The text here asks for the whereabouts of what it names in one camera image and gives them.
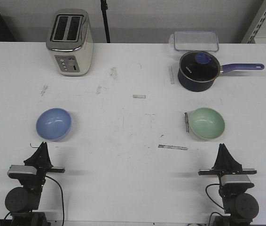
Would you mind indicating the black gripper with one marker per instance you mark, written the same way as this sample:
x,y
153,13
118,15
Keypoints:
x,y
36,160
225,160

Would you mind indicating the blue bowl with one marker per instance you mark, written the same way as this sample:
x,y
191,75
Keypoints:
x,y
54,124

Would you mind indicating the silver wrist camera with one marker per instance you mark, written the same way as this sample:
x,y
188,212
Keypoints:
x,y
239,181
21,171

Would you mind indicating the clear plastic food container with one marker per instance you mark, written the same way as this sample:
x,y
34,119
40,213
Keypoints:
x,y
194,40

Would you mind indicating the dark blue saucepan with lid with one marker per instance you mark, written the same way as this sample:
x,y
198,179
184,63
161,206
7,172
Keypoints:
x,y
199,69

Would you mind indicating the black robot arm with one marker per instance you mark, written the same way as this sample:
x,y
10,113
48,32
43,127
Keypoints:
x,y
239,207
23,202

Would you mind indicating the green bowl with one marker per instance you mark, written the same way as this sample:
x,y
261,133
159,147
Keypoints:
x,y
206,123

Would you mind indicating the black tripod pole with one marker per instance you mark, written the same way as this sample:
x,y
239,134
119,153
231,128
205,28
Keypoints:
x,y
104,8

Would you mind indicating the cream and chrome toaster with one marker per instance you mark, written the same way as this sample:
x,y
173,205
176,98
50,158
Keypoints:
x,y
70,42

